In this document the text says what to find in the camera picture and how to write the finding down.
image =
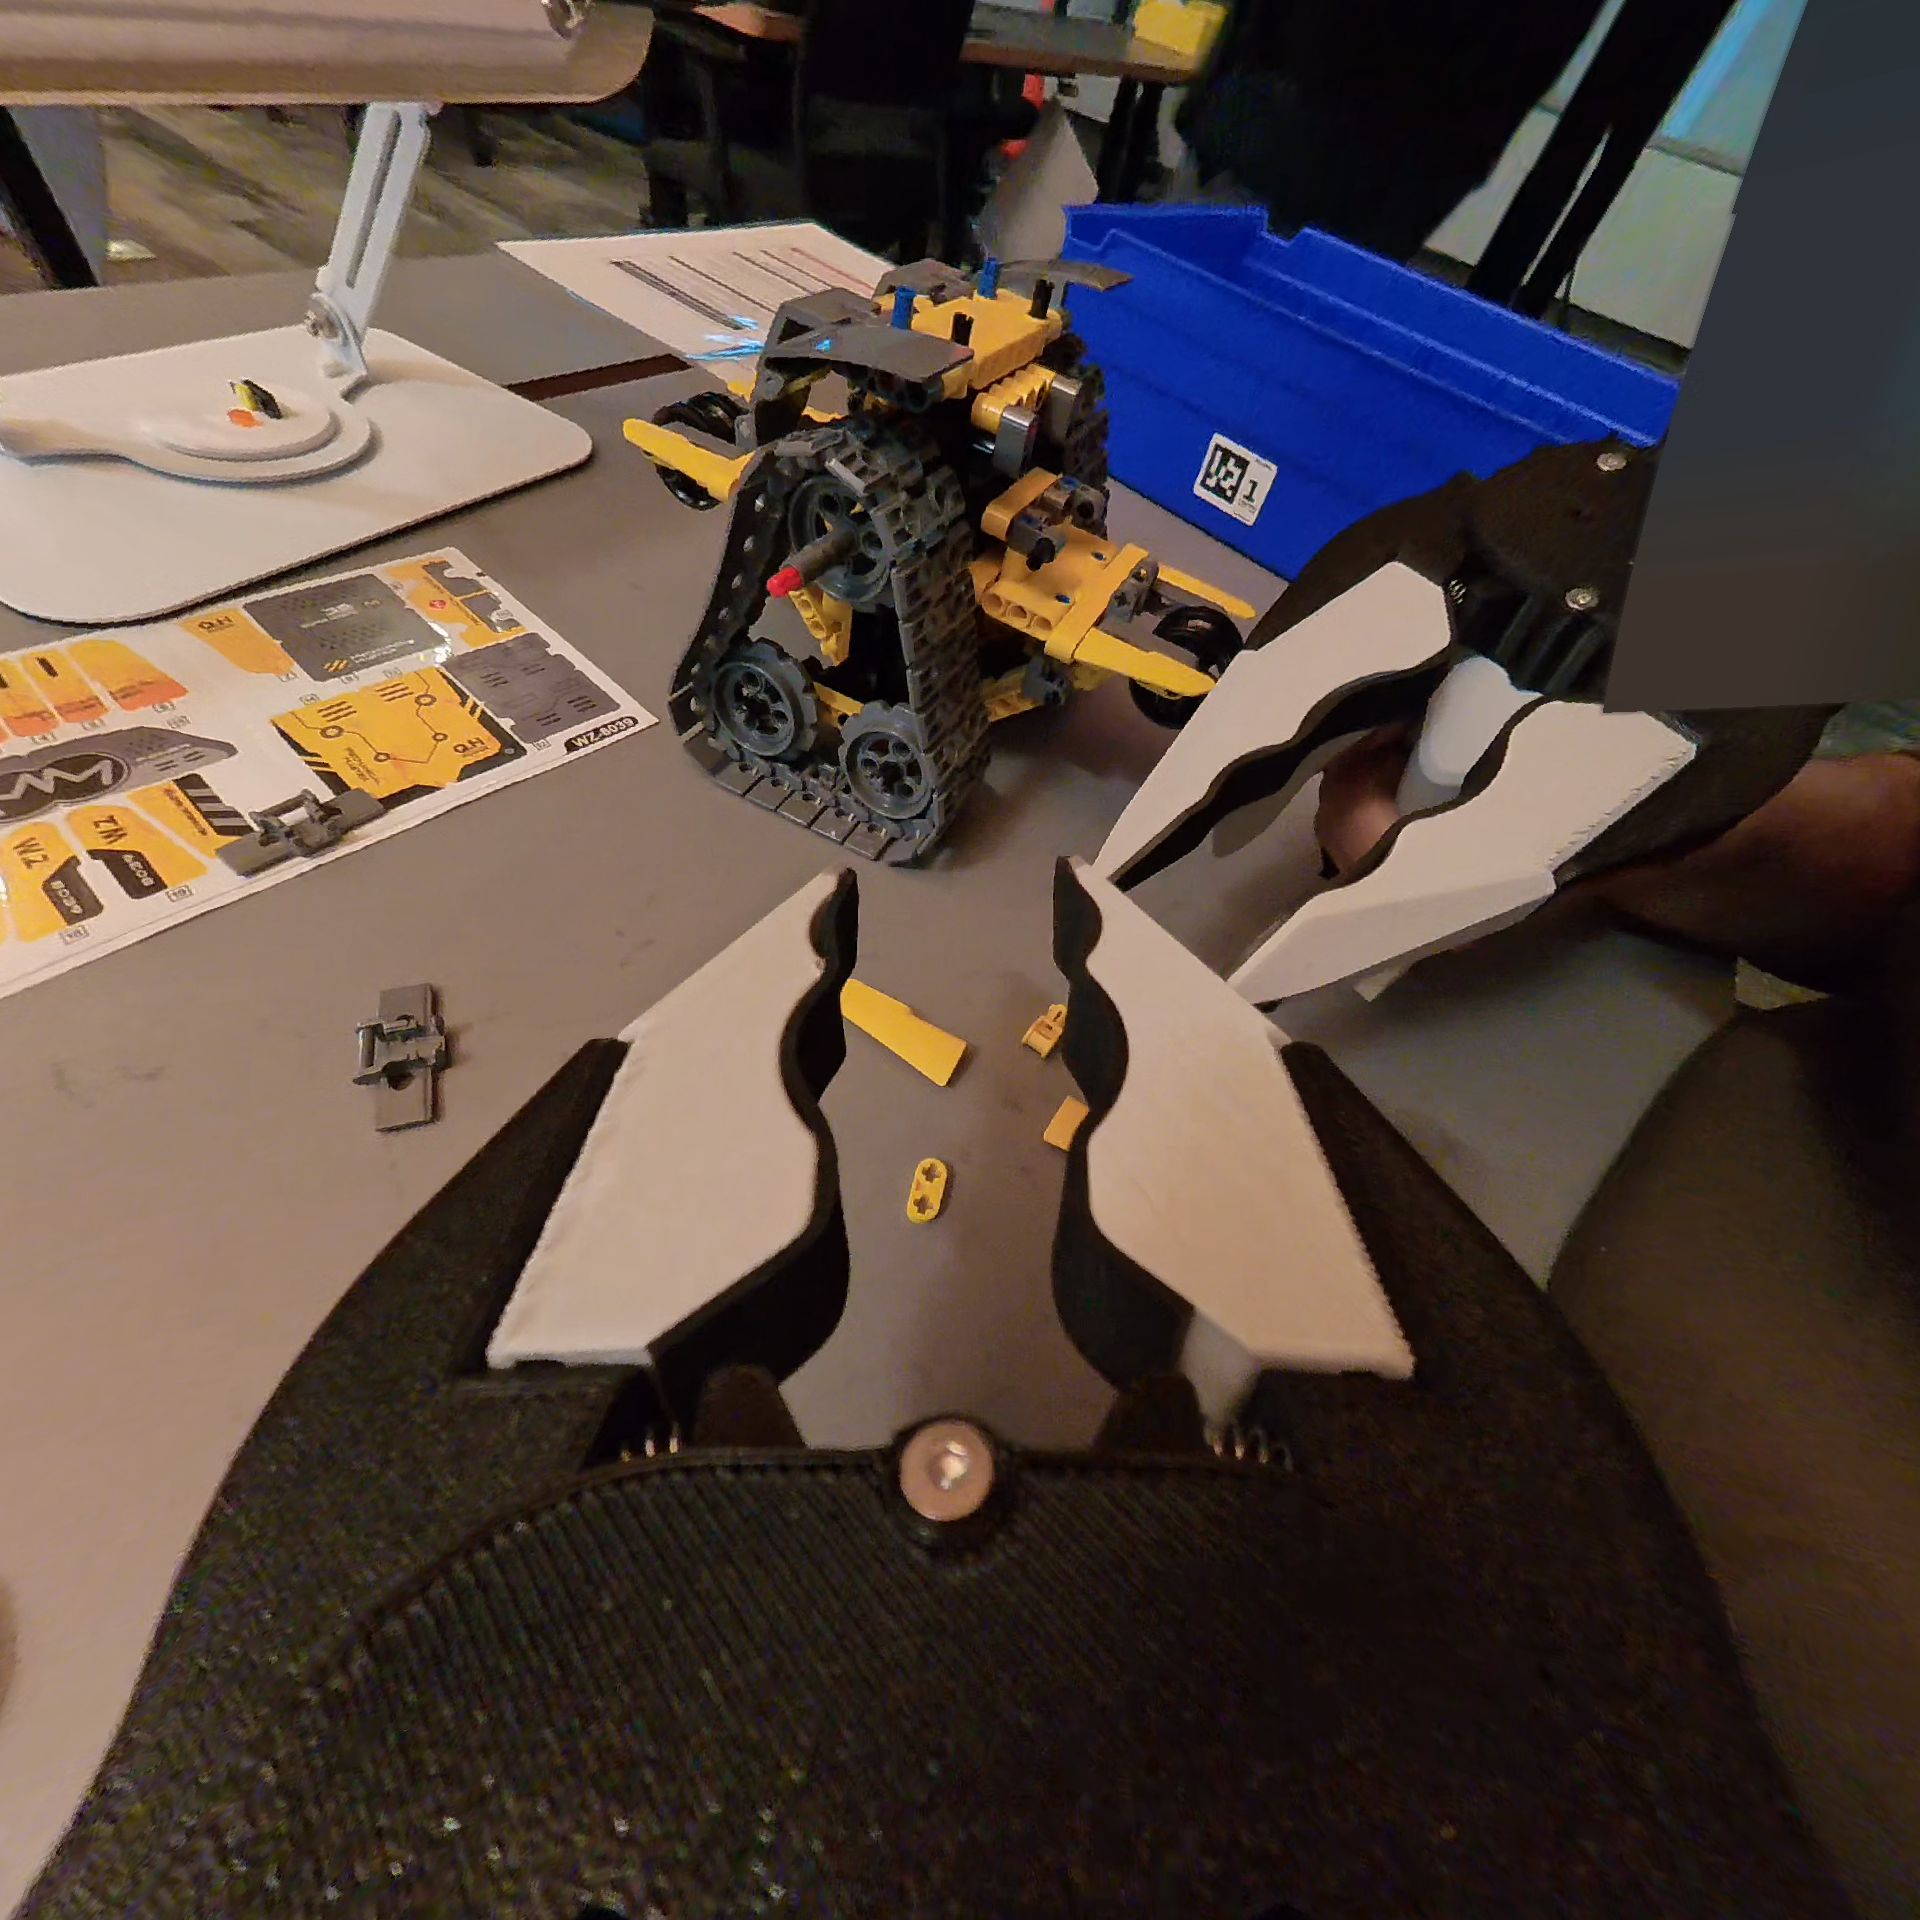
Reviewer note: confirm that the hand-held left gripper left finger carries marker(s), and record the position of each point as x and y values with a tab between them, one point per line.
676	1186

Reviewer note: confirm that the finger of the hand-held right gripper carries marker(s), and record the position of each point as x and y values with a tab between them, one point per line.
1471	859
1307	692

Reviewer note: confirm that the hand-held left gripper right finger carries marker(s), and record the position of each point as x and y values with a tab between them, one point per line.
1215	1172

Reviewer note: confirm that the grey track link piece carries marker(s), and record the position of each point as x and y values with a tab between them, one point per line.
404	1051
300	833

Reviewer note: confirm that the person's right hand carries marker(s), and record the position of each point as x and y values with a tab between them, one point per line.
1771	870

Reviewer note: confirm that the small yellow flat piece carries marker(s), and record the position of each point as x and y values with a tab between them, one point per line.
1067	1126

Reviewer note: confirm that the small yellow connector piece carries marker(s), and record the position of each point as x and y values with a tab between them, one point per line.
1045	1033

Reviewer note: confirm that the blue plastic bin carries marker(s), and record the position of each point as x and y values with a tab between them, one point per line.
1349	375

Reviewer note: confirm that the short yellow holed beam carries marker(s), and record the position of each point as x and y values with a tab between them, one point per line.
930	1189

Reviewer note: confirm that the yellow wedge panel piece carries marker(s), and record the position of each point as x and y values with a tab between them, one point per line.
909	1037

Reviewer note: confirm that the yellow grey tracked toy vehicle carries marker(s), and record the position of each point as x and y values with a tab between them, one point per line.
886	599

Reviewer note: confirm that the yellow grey sticker sheet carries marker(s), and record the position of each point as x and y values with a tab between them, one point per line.
377	721

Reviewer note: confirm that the person's leg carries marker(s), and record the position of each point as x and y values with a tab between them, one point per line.
1799	1349

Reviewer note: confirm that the yellow box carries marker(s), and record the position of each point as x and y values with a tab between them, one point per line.
1179	22

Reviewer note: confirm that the background wooden desk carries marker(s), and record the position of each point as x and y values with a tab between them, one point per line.
1081	54

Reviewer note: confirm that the printed white paper sheet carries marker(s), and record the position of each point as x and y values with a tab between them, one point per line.
705	278

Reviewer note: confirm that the white metal stand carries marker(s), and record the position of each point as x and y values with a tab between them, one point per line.
452	451

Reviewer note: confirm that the small black yellow part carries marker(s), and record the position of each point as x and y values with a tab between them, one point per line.
255	404

